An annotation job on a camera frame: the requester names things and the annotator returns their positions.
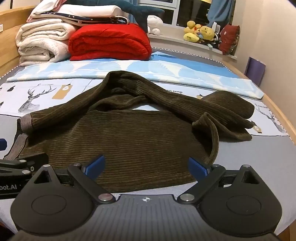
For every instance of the deer printed bed sheet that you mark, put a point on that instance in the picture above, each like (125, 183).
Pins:
(242, 157)

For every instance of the dark red cushion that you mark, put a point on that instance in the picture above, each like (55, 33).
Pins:
(229, 39)

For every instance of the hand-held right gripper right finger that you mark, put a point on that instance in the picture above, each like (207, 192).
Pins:
(196, 166)

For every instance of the teal shark plush toy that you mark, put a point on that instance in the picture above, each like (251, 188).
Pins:
(136, 10)

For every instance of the white fluffy folded blanket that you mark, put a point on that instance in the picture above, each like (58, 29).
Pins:
(41, 39)

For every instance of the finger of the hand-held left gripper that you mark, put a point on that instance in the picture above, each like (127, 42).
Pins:
(25, 163)
(2, 144)

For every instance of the blue curtain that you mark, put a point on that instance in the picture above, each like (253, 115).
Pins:
(219, 10)

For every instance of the wooden bed frame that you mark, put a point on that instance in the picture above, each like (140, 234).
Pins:
(9, 46)

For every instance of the navy trimmed folded blanket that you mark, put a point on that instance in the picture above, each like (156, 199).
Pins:
(101, 20)

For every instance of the olive brown knitted sweater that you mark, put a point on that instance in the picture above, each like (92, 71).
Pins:
(138, 139)

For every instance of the purple board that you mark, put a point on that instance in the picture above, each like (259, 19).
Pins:
(254, 70)

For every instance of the window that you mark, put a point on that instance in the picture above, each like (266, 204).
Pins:
(182, 10)

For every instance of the red folded blanket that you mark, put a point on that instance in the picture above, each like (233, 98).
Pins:
(111, 44)

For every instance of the white folded duvet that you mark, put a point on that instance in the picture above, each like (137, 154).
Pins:
(85, 9)

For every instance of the light blue patterned blanket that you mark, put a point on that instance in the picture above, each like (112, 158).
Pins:
(161, 69)

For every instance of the white seal plush toy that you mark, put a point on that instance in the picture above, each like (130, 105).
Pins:
(154, 23)

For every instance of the yellow duck plush toy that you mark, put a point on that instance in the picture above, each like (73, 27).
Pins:
(191, 31)
(207, 33)

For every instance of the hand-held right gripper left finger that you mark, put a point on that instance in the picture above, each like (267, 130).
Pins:
(96, 165)

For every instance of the window sill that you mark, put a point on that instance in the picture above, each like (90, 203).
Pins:
(175, 38)

